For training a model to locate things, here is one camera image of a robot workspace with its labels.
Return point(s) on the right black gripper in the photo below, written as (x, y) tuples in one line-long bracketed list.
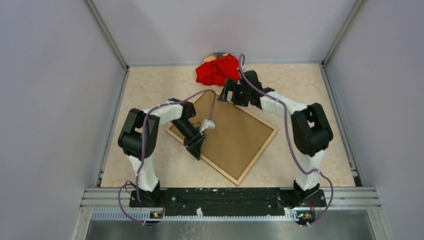
[(232, 85)]

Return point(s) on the red crumpled cloth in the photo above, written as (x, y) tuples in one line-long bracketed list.
[(216, 68)]

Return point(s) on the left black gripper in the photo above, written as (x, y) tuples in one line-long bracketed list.
[(193, 143)]

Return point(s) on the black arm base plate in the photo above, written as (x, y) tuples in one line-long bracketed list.
[(230, 202)]

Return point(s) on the aluminium front rail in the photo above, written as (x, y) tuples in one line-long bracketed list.
[(113, 204)]

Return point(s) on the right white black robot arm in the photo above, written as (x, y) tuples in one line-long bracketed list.
[(307, 129)]

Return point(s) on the wooden picture frame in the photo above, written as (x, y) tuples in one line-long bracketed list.
[(183, 171)]

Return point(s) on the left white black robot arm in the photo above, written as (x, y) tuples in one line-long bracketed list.
[(138, 140)]

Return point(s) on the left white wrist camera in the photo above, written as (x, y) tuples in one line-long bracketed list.
[(207, 124)]

